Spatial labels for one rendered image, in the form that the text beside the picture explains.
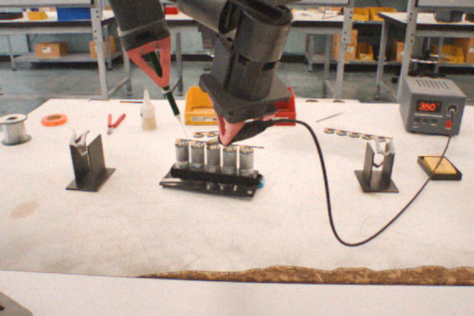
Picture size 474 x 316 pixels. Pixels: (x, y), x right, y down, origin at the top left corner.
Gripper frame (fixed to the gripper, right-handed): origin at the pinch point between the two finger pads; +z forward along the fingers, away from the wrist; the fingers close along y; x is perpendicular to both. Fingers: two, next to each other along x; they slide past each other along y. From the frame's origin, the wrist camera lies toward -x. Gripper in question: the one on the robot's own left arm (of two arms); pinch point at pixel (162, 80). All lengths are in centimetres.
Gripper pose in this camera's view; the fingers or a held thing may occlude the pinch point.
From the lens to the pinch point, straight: 65.2
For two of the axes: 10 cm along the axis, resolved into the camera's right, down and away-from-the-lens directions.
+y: -2.9, -3.7, 8.8
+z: 3.0, 8.4, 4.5
